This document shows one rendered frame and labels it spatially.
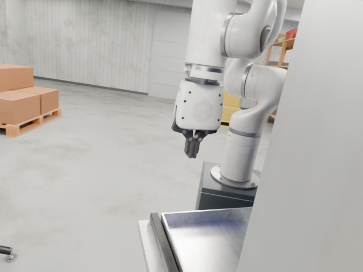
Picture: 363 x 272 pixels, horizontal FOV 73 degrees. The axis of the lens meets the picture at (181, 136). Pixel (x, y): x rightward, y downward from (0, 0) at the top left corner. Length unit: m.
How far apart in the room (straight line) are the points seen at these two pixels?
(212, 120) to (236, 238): 0.29
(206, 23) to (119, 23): 8.44
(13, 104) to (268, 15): 3.62
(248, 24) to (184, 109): 0.19
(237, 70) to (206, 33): 0.39
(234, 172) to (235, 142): 0.11
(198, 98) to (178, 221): 0.30
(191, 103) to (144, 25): 8.20
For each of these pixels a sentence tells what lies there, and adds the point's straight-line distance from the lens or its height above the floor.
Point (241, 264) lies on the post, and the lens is 0.18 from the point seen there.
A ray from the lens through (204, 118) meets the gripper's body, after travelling 0.53.
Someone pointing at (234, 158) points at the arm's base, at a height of 0.96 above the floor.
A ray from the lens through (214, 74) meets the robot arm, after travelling 0.50.
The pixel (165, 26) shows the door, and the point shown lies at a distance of 8.48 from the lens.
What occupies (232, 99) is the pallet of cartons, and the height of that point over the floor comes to 0.59.
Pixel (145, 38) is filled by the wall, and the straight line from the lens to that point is 8.63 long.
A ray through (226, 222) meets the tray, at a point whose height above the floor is 0.88.
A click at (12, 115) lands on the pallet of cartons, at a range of 3.93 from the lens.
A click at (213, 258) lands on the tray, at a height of 0.88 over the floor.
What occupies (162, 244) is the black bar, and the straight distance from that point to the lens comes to 0.55.
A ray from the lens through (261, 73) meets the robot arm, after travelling 0.86.
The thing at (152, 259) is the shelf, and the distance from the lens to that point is 0.55.
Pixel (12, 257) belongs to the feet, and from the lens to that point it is 1.93.
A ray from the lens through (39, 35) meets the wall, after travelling 10.13.
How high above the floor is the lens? 1.26
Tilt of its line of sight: 17 degrees down
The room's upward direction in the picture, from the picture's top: 8 degrees clockwise
